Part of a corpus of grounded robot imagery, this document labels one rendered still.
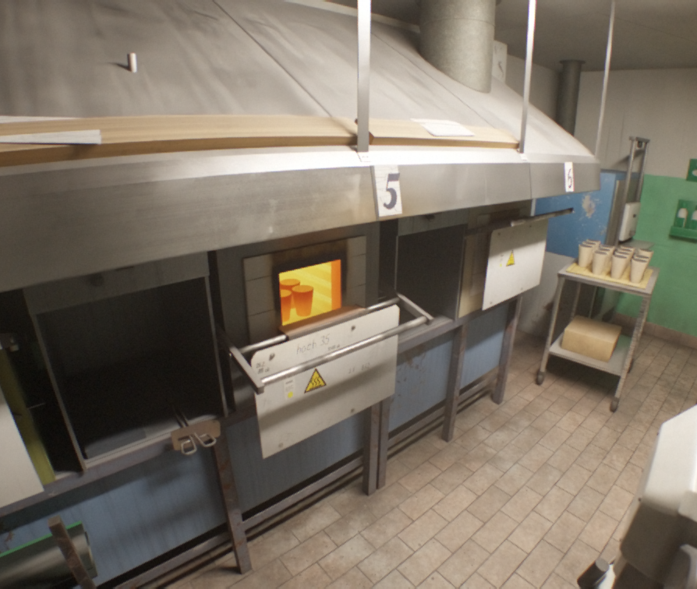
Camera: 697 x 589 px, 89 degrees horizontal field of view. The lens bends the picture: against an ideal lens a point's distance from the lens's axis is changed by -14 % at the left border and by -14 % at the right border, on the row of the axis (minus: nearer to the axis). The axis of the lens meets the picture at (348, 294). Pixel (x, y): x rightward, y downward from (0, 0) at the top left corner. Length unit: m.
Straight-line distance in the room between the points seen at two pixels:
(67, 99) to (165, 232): 0.40
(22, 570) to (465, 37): 2.70
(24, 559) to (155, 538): 0.47
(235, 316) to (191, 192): 0.54
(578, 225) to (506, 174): 2.18
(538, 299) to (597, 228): 0.85
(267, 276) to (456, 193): 0.66
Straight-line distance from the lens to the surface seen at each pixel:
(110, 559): 1.76
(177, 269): 1.17
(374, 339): 1.33
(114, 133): 0.89
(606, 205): 3.69
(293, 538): 2.14
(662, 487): 0.61
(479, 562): 2.12
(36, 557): 1.49
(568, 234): 3.82
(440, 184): 1.32
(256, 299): 1.30
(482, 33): 2.41
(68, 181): 0.84
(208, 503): 1.75
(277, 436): 1.43
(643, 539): 0.63
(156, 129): 0.92
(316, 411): 1.47
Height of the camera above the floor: 1.71
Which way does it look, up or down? 21 degrees down
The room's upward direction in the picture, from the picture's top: straight up
